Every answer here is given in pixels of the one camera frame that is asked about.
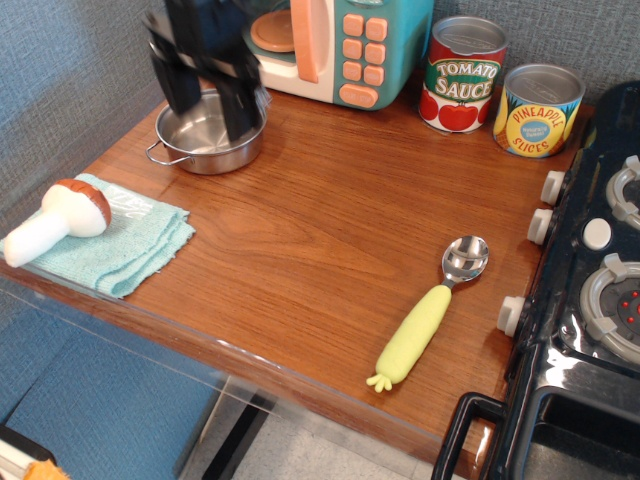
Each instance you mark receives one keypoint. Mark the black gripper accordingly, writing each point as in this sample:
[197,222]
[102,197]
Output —
[206,36]

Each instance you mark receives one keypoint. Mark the yellow handled metal spoon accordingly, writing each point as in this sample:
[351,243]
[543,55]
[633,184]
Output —
[464,260]

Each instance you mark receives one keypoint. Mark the stainless steel pot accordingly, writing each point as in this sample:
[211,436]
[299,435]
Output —
[197,141]

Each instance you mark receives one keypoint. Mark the orange microwave plate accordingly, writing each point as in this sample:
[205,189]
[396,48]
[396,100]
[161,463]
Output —
[273,32]

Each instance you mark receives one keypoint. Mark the light teal folded cloth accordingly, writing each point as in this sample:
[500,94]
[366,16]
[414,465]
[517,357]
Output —
[143,236]

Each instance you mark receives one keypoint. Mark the teal toy microwave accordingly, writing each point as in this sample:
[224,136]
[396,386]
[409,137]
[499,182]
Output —
[356,54]

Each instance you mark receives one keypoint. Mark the plush mushroom toy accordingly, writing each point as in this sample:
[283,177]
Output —
[70,207]

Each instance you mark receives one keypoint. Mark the tomato sauce can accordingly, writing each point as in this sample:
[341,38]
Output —
[464,61]

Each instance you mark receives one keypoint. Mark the pineapple slices can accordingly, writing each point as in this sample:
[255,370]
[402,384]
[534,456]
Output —
[537,110]

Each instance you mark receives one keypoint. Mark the orange black object corner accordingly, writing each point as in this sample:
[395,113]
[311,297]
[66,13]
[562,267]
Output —
[22,458]

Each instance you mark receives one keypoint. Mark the black toy stove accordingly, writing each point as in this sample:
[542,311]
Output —
[571,408]

